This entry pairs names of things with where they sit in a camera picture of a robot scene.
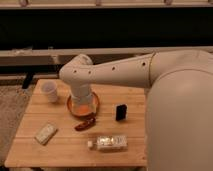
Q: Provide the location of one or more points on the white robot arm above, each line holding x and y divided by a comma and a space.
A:
179, 106

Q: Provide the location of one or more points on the orange ceramic bowl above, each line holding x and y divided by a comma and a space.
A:
83, 107

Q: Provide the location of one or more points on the small black box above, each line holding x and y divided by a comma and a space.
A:
121, 111

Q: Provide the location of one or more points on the dark red sunglasses case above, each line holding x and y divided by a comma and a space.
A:
86, 124

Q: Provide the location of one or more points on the wooden table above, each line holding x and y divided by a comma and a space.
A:
68, 148

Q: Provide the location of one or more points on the clear plastic bottle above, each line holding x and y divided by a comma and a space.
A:
112, 142

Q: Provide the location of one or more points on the long metal rail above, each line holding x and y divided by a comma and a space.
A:
26, 57

